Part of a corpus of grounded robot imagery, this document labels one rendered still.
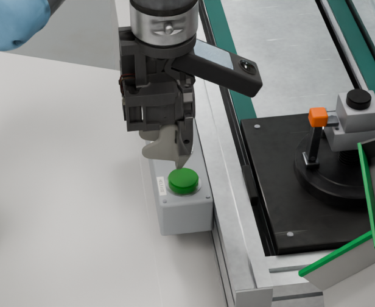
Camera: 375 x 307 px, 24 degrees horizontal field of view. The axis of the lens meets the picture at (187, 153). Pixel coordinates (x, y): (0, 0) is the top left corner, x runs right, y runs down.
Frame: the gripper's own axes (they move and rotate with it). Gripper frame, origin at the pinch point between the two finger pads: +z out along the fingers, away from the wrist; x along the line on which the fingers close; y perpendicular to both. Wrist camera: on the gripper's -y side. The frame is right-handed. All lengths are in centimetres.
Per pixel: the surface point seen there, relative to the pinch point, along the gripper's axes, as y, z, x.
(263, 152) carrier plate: -11.2, 3.5, -3.4
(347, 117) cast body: -19.5, -7.5, 3.6
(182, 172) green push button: 0.1, 3.3, -0.9
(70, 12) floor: 14, 100, -185
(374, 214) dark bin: -12.9, -19.7, 30.0
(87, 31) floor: 9, 100, -172
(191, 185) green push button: -0.8, 3.3, 1.5
